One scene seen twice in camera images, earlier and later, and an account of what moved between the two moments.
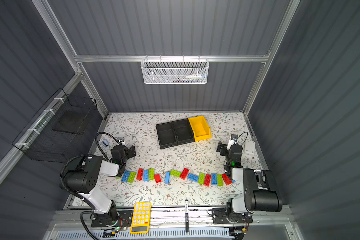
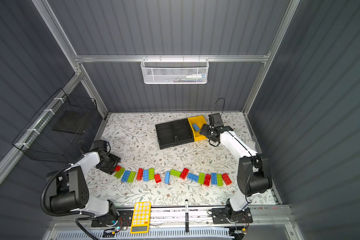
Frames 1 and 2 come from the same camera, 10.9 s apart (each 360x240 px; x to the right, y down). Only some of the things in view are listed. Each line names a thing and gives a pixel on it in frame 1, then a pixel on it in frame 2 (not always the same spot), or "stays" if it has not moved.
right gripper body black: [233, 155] -> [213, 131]
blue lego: [125, 177] stays
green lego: [131, 176] stays
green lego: [219, 180] stays
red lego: [226, 179] stays
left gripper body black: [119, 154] -> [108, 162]
